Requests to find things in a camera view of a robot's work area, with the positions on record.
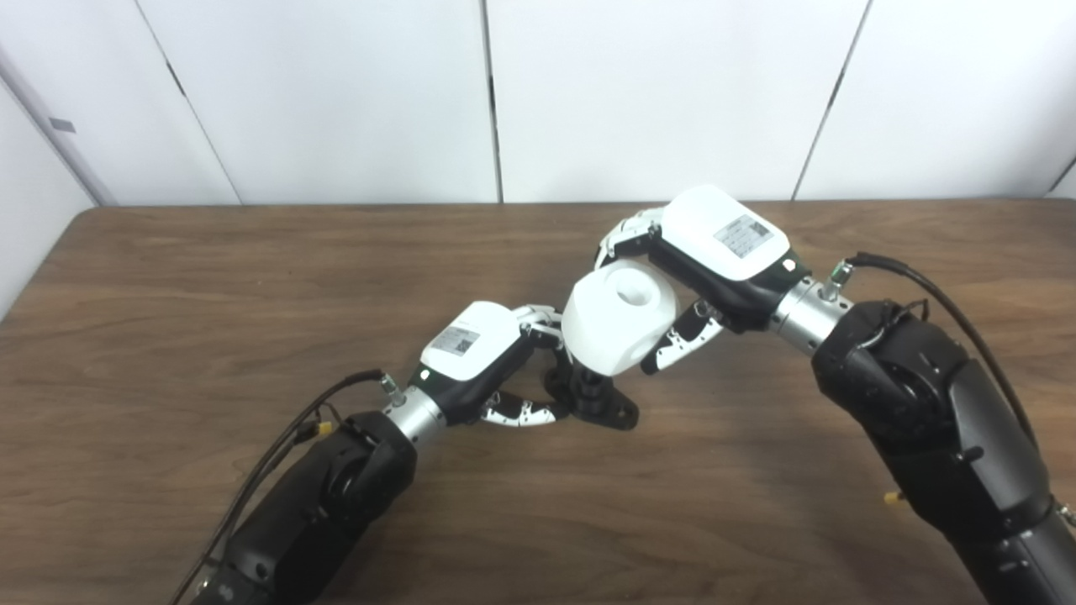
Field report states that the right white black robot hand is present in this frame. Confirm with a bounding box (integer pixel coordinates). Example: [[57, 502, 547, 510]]
[[594, 184, 812, 376]]

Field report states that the round white plastic piece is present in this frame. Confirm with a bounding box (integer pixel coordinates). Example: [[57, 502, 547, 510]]
[[561, 259, 683, 376]]

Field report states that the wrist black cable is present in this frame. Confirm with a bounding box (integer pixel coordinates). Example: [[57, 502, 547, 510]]
[[822, 252, 1076, 529], [168, 370, 406, 605]]

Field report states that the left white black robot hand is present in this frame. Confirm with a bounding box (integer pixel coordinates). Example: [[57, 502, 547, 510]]
[[409, 301, 572, 428]]

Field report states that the black plastic holder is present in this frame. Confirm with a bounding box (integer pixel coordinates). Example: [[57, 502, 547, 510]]
[[544, 349, 640, 431]]

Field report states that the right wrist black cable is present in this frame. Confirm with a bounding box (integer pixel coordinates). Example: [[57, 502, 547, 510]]
[[822, 252, 1076, 529]]

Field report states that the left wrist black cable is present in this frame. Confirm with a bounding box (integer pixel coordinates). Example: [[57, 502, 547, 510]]
[[168, 370, 406, 605]]

